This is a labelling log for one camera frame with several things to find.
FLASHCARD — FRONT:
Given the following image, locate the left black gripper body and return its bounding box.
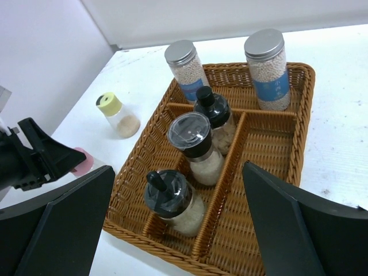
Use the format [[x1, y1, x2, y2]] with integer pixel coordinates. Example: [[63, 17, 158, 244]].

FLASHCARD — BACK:
[[1, 124, 29, 198]]

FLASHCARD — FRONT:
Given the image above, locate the black cap seasoning jar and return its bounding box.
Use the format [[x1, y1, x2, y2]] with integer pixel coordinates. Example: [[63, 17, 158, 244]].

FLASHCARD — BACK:
[[194, 86, 236, 155]]

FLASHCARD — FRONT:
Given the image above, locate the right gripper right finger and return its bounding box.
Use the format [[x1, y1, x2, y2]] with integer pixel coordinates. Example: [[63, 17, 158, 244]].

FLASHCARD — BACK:
[[242, 161, 367, 275]]

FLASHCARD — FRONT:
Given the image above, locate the black knob cap spice jar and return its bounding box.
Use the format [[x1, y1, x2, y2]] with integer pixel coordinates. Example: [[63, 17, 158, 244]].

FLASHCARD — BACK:
[[144, 170, 206, 237]]

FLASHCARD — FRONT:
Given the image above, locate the clear lid black grinder jar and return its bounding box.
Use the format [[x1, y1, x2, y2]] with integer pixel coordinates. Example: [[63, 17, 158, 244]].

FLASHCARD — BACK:
[[167, 112, 225, 186]]

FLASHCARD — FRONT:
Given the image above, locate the brown wicker divided tray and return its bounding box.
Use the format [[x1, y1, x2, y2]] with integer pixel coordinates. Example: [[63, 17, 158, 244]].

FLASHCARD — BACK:
[[103, 62, 315, 275]]

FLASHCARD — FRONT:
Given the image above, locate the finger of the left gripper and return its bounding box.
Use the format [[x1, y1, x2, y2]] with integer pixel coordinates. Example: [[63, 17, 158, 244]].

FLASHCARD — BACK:
[[13, 117, 86, 191]]

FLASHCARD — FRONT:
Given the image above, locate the pink cap shaker bottle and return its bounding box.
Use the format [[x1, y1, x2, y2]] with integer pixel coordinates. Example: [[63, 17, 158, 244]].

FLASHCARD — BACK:
[[71, 147, 94, 178]]

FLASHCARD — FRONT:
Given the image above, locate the yellow cap shaker bottle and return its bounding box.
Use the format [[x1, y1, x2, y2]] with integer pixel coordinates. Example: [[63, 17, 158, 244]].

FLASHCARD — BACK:
[[95, 92, 140, 139]]

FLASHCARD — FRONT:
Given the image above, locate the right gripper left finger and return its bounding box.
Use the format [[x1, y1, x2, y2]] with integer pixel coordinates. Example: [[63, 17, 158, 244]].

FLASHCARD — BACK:
[[1, 166, 115, 275]]

